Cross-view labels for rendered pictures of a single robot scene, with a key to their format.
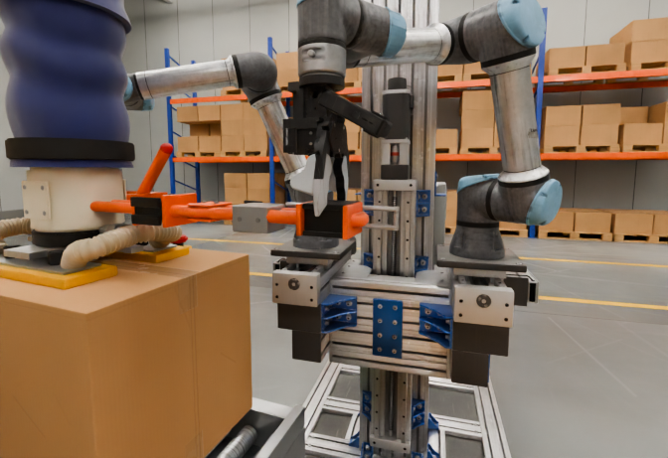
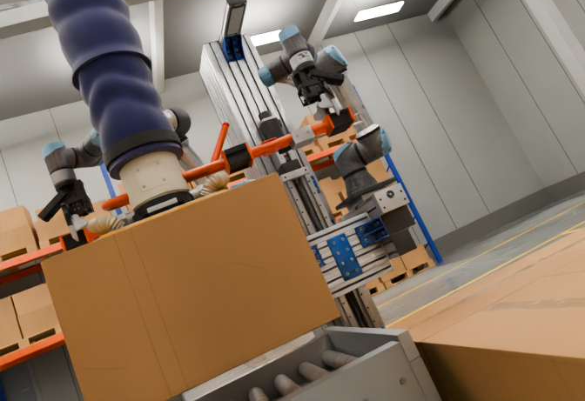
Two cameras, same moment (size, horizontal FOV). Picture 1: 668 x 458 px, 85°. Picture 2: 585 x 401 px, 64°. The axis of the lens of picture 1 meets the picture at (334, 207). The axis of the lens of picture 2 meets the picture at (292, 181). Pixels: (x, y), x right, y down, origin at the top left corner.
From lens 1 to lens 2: 1.23 m
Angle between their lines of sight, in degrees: 40
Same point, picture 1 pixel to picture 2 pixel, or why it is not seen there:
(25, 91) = (134, 106)
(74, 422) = (288, 240)
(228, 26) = not seen: outside the picture
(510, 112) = (350, 98)
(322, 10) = (299, 39)
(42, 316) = (244, 191)
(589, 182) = not seen: hidden behind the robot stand
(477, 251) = (367, 183)
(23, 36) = (123, 76)
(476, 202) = (352, 157)
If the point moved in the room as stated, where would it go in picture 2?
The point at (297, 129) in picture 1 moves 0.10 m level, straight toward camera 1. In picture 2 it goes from (309, 86) to (327, 68)
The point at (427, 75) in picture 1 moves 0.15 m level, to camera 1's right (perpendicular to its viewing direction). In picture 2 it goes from (277, 110) to (300, 106)
